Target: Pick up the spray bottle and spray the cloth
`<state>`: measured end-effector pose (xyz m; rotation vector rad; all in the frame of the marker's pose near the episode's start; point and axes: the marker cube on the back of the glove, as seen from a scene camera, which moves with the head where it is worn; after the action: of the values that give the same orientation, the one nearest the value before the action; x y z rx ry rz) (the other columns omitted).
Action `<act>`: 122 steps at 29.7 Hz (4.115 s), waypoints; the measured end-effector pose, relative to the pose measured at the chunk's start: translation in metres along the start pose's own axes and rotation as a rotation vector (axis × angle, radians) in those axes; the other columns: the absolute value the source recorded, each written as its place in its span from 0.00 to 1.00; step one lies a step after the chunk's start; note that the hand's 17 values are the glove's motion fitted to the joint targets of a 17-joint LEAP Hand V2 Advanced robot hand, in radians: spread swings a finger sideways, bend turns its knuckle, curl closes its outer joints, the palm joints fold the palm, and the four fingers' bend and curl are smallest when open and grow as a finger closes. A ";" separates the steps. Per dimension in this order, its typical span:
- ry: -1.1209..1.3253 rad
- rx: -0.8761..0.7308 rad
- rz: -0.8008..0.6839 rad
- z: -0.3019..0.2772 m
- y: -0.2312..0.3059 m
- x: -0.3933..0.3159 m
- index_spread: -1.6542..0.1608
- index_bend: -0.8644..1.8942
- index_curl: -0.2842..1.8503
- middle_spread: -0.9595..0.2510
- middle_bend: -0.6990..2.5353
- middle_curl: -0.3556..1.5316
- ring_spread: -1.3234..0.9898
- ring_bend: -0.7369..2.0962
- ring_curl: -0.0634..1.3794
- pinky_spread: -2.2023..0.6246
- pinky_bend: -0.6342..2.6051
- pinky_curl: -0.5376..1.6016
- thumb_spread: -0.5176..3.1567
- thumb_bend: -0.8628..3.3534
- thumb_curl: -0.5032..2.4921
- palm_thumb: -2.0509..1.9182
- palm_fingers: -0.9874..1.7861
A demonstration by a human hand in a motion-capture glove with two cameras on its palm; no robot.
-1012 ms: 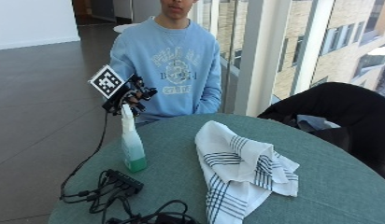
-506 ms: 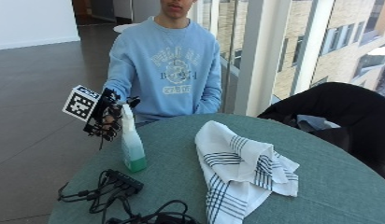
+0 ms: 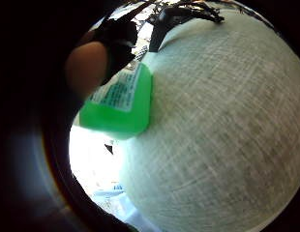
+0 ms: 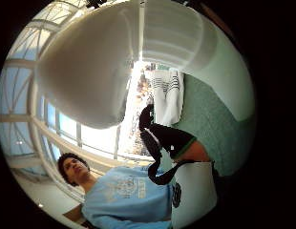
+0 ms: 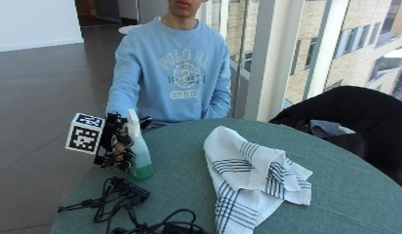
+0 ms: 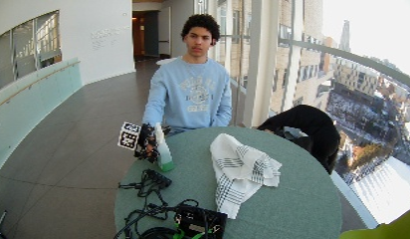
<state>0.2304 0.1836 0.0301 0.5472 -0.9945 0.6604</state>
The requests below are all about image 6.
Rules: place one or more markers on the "white marker cube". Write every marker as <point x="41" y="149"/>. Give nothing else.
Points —
<point x="128" y="136"/>

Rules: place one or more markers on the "person in light blue sweatshirt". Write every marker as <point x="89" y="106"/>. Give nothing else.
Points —
<point x="191" y="96"/>

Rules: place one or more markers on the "white striped kitchen cloth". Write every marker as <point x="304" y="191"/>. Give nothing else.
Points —
<point x="240" y="166"/>

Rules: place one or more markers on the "black electronics box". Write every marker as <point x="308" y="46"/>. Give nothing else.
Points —
<point x="200" y="220"/>

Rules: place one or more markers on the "white round table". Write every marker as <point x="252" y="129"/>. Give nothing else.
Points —
<point x="166" y="60"/>

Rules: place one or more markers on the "wooden handrail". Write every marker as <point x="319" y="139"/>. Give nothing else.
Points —
<point x="33" y="83"/>

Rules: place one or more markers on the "dark doorway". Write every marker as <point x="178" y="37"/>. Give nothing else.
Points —
<point x="144" y="33"/>

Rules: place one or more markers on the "interior window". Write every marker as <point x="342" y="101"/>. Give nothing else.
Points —
<point x="23" y="46"/>

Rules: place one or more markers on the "yellow-green chair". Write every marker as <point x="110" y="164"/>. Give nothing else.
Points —
<point x="385" y="229"/>

